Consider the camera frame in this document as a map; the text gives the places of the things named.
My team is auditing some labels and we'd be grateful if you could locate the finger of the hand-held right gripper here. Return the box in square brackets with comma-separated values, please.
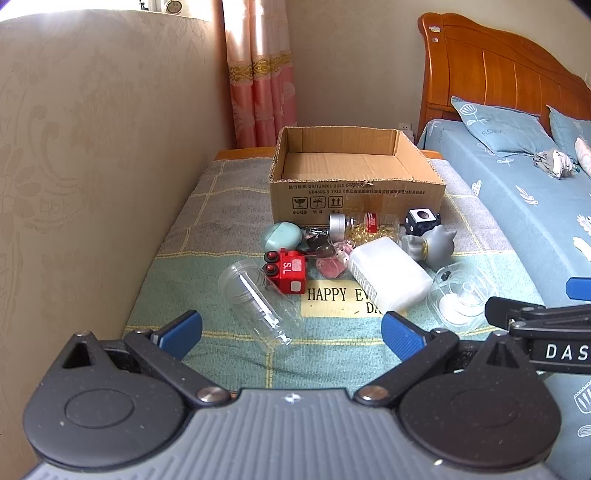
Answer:
[484, 296, 591, 341]
[565, 277, 591, 299]

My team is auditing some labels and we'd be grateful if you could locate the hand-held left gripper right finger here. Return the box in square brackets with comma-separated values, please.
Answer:
[353, 311, 533, 408]

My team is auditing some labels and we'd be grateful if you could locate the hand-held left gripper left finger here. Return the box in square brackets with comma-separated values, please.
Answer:
[60, 310, 232, 409]

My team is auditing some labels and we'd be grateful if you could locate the clear round plastic container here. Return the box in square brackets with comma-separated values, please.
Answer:
[427, 266, 502, 332]

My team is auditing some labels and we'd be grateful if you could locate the white plastic bottle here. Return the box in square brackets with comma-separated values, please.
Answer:
[346, 237, 434, 314]

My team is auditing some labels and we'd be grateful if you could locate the clear plastic jar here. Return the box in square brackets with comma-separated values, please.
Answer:
[217, 259, 306, 347]

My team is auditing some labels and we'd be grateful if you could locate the grey animal figurine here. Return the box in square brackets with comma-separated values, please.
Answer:
[400, 224, 458, 272]

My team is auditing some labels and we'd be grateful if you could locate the red toy train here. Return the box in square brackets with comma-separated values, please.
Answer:
[263, 248, 309, 295]

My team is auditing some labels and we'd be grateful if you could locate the black cube toy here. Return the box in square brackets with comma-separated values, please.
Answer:
[400, 207, 443, 237]

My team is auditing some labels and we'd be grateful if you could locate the dark glossy trinket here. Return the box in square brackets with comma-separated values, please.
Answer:
[302, 228, 336, 260]

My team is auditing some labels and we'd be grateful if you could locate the teal egg-shaped case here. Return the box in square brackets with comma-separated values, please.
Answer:
[260, 222, 304, 253]

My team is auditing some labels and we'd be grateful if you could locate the brown cardboard box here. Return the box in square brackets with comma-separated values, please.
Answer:
[269, 126, 447, 228]

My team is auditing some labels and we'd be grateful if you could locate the blue floral bed sheet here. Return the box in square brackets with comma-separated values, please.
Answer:
[422, 117, 591, 480]

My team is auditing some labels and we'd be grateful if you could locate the pink trinket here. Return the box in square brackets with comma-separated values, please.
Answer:
[316, 239, 354, 279]

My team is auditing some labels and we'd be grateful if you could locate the clear bottle of yellow capsules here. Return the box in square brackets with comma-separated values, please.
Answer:
[328, 211, 403, 244]

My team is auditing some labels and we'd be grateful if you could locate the crumpled grey white cloth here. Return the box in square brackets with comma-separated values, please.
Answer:
[532, 148, 581, 181]

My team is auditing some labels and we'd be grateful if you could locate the pale pink pillow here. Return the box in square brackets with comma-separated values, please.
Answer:
[574, 137, 591, 179]

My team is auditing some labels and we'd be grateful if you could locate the small blue pillow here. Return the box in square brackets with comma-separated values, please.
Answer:
[546, 104, 591, 160]

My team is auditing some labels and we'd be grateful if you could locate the large blue printed pillow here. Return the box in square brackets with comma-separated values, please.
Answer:
[450, 95, 555, 156]

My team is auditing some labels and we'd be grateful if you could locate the wooden bed headboard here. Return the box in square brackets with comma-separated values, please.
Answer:
[417, 11, 591, 136]

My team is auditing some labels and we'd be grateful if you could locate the pink gold-banded curtain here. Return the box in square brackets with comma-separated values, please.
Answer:
[221, 0, 299, 150]

